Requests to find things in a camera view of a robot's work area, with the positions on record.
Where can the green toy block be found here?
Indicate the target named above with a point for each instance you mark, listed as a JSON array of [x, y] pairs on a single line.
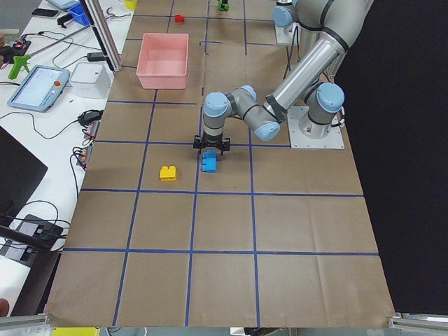
[[223, 5]]

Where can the teach pendant tablet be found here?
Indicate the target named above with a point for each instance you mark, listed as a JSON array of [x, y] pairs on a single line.
[[40, 88]]

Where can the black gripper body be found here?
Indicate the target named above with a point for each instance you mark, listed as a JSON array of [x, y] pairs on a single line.
[[212, 142]]

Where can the blue toy block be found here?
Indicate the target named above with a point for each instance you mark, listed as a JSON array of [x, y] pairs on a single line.
[[209, 161]]

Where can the green plastic tool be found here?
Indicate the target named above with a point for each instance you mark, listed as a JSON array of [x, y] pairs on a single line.
[[19, 62]]

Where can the pink plastic box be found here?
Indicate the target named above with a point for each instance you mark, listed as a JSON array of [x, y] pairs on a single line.
[[163, 61]]

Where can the red toy block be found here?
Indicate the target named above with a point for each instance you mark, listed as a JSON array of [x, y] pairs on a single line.
[[178, 18]]

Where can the aluminium frame post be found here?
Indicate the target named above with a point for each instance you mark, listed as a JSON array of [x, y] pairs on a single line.
[[103, 34]]

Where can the black power adapter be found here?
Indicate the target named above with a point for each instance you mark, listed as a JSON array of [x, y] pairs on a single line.
[[95, 57]]

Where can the white square box device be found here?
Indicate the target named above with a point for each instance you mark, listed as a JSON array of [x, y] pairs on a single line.
[[90, 80]]

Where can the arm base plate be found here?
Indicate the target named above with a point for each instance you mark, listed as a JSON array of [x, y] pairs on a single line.
[[284, 35], [305, 134]]

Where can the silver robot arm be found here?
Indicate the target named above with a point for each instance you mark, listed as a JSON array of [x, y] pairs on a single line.
[[285, 13], [324, 31]]

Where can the yellow toy block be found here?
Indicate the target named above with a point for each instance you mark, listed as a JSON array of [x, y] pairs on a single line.
[[168, 173]]

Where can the blue plastic bin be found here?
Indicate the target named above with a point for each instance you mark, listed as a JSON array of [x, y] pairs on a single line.
[[80, 15]]

